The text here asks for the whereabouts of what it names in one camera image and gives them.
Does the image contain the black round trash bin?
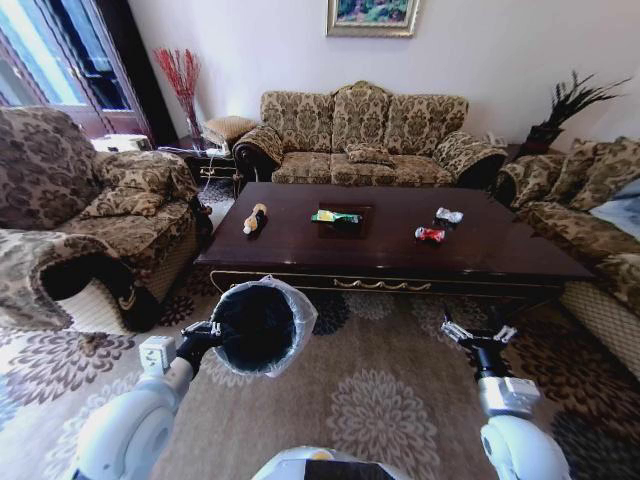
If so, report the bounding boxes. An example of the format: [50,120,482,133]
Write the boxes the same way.
[211,285,299,375]

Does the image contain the clear plastic bin liner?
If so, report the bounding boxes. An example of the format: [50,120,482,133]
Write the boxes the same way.
[209,273,319,379]

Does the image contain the dark wooden coffee table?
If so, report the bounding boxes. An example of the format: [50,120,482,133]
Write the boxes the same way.
[193,180,597,314]

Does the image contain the crushed red can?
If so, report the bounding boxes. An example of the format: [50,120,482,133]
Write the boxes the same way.
[413,225,448,245]

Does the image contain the beige floral rug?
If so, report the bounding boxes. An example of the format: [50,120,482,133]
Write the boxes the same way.
[0,272,640,480]

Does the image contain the crumpled silver wrapper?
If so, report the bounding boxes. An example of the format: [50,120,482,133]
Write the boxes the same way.
[433,206,465,230]

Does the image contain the brown banana peel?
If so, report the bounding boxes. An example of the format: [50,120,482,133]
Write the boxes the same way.
[242,202,269,236]

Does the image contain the floral sofa with blue cloth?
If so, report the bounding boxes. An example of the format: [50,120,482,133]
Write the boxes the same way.
[493,136,640,370]

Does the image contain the flat floral armchair cushion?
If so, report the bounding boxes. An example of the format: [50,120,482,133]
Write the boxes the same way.
[79,186,167,219]

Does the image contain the green snack bag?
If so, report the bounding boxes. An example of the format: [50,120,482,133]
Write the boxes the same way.
[310,209,363,225]

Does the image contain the dark glass side table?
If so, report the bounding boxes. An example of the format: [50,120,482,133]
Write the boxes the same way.
[157,143,237,187]

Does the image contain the pale blue cloth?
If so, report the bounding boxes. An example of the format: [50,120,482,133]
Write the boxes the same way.
[588,178,640,237]

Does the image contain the white robot front shell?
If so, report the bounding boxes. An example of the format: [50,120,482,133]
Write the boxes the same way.
[251,445,412,480]

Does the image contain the floral armchair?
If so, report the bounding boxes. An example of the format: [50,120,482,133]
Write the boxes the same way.
[0,105,215,335]

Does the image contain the large floral back cushion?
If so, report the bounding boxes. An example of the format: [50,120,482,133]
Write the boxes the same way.
[543,136,640,212]

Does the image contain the small floral sofa cushion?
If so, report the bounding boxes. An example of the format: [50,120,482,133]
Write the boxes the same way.
[345,143,395,166]

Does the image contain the beige padded stool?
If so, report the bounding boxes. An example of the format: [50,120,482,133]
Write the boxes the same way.
[199,115,259,147]

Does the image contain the floral three-seat sofa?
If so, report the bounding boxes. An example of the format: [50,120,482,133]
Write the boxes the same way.
[231,80,509,190]

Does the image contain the dark feathery potted plant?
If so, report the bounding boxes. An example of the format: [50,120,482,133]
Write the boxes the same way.
[521,69,634,147]

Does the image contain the red branches in vase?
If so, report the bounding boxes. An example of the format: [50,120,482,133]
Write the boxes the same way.
[151,47,205,152]

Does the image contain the dark framed glass door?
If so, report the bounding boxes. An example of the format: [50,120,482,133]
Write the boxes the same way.
[0,0,177,147]

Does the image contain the gold framed painting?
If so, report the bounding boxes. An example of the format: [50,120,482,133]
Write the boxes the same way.
[325,0,421,39]

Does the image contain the white hanging cable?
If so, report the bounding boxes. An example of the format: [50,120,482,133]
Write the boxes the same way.
[202,143,224,194]

